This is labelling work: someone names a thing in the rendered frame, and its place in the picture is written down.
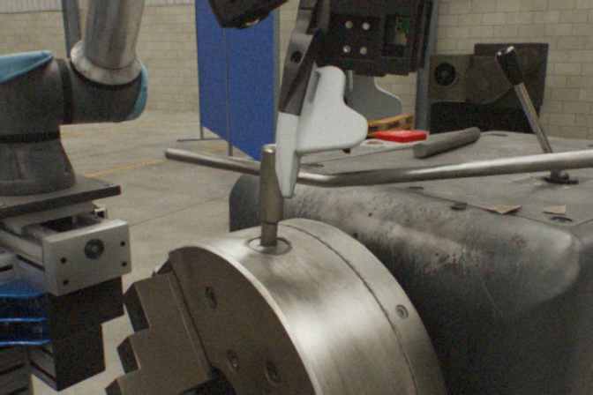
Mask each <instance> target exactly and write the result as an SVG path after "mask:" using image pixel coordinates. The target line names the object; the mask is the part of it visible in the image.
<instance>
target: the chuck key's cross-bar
mask: <svg viewBox="0 0 593 395"><path fill-rule="evenodd" d="M165 157H166V159H167V160H173V161H178V162H183V163H188V164H193V165H198V166H203V167H209V168H218V169H222V170H228V171H233V172H237V173H243V174H248V175H257V176H258V177H259V171H260V162H257V161H252V160H241V159H237V158H231V156H227V155H220V154H215V153H205V152H201V151H195V150H189V149H184V148H179V147H174V146H168V147H167V148H166V150H165ZM582 168H593V150H588V151H578V152H567V153H547V154H537V155H526V156H514V157H504V158H494V159H483V160H473V161H464V162H453V163H441V164H431V165H421V166H410V167H400V168H381V169H369V170H358V171H349V172H338V173H320V172H314V171H309V170H304V169H299V171H298V175H297V179H296V184H302V185H307V186H312V187H317V188H328V189H331V188H345V187H356V186H368V185H381V184H391V183H415V182H426V181H438V180H451V179H462V177H474V176H487V175H510V174H522V173H533V172H545V171H558V170H569V169H582Z"/></svg>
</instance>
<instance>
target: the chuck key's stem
mask: <svg viewBox="0 0 593 395"><path fill-rule="evenodd" d="M275 151H276V145H263V146H262V147H261V152H260V171H259V198H258V213H257V218H258V219H259V220H260V221H261V230H260V245H259V246H258V247H262V248H267V249H271V250H273V249H274V248H275V247H276V246H277V245H278V243H276V242H277V228H278V223H279V222H280V221H281V220H282V219H284V206H285V197H284V196H283V195H282V194H281V190H280V186H279V183H278V179H277V174H276V171H275Z"/></svg>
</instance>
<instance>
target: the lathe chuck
mask: <svg viewBox="0 0 593 395"><path fill-rule="evenodd" d="M260 230H261V226H258V227H251V228H247V229H242V230H238V231H235V232H230V233H227V234H222V235H218V236H215V237H211V238H206V239H202V240H198V241H194V242H187V243H183V244H179V245H177V246H176V247H174V248H171V249H170V250H169V252H168V256H169V260H170V263H171V264H172V267H174V270H175V273H176V276H177V279H178V282H179V284H180V287H181V288H182V292H183V295H184V299H185V300H186V303H187V306H188V308H189V311H190V314H191V318H192V320H194V323H195V325H196V328H197V331H198V333H199V337H200V339H201V342H202V345H203V347H204V350H205V352H206V357H207V359H208V362H209V364H210V365H212V366H215V367H216V368H218V369H219V370H220V371H221V372H222V374H220V375H219V376H218V377H215V378H214V379H213V380H211V381H209V382H208V383H206V384H204V385H202V386H201V387H199V388H197V389H195V391H191V392H188V393H186V394H184V395H417V391H416V388H415V384H414V381H413V377H412V375H411V371H410V368H409V365H408V362H407V359H405V356H404V353H403V351H402V348H401V346H400V343H399V340H398V339H397V337H396V335H395V333H394V330H393V328H392V326H390V323H389V322H388V320H387V318H386V316H385V314H384V312H383V311H382V309H381V307H380V306H379V304H378V302H377V301H376V299H374V298H373V296H372V294H371V293H370V290H369V289H368V288H367V286H366V285H365V284H364V283H363V281H361V279H360V278H359V277H357V276H356V273H355V272H354V271H353V270H352V269H351V268H350V267H349V266H348V265H347V264H346V263H345V262H344V261H343V260H342V259H341V258H339V257H338V255H337V254H336V253H335V252H334V251H332V250H331V249H330V248H329V247H327V246H326V245H325V244H324V243H323V242H320V241H318V240H317V239H315V238H313V237H312V235H309V234H307V233H305V232H304V231H301V230H298V229H296V228H293V227H287V226H282V225H278V228H277V240H279V241H282V242H285V243H286V244H287V245H288V248H287V249H285V250H282V251H278V252H266V251H260V250H255V249H254V248H252V247H251V246H250V245H249V244H250V243H251V242H252V241H254V240H257V239H260Z"/></svg>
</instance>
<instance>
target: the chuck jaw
mask: <svg viewBox="0 0 593 395"><path fill-rule="evenodd" d="M157 273H158V274H159V275H157V276H153V277H150V278H146V279H139V280H135V281H133V282H132V284H131V285H130V286H129V289H128V290H127V291H126V292H124V294H123V295H122V298H123V301H124V306H125V309H127V312H128V315H129V317H130V320H131V325H132V328H133V330H134V333H132V334H130V335H127V336H126V337H125V339H124V340H123V342H122V343H121V344H120V345H119V346H118V347H117V348H116V349H117V352H118V355H119V358H120V361H121V363H122V366H123V370H124V375H121V376H119V377H116V378H115V379H114V380H113V381H112V382H111V384H109V385H108V386H107V387H106V388H105V391H106V393H107V395H184V394H186V393H188V392H191V391H195V389H197V388H199V387H201V386H202V385H204V384H206V383H208V382H209V381H211V380H213V379H214V378H215V377H218V376H219V375H220V374H222V372H221V371H220V370H219V369H218V368H216V367H215V366H212V365H210V364H209V362H208V359H207V357H206V352H205V350H204V347H203V345H202V342H201V339H200V337H199V333H198V331H197V328H196V325H195V323H194V320H192V318H191V314H190V311H189V308H188V306H187V303H186V300H185V299H184V295H183V292H182V288H181V287H180V284H179V282H178V279H177V276H176V273H175V270H174V267H172V264H171V263H170V260H169V258H168V259H167V261H166V262H165V263H164V264H163V265H162V266H161V268H160V269H159V270H158V272H157Z"/></svg>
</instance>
